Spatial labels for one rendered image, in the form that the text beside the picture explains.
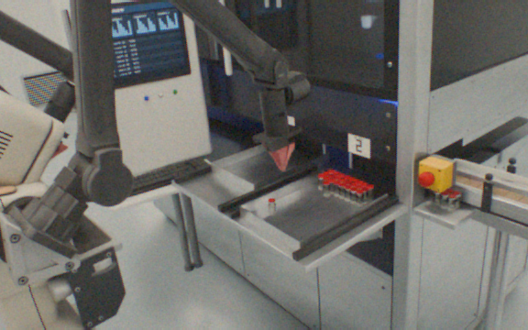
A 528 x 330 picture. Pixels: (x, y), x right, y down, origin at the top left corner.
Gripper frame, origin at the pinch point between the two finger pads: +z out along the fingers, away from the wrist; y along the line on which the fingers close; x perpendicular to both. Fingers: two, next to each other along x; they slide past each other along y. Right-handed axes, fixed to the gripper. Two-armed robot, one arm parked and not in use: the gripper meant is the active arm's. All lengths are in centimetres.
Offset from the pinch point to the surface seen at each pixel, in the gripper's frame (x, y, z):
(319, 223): 0.5, 10.6, 22.0
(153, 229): 180, 22, 111
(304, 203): 11.4, 15.2, 22.3
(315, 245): -7.9, 1.0, 19.9
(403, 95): -9.0, 36.6, -8.4
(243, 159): 53, 23, 23
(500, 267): -34, 48, 43
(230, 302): 84, 19, 111
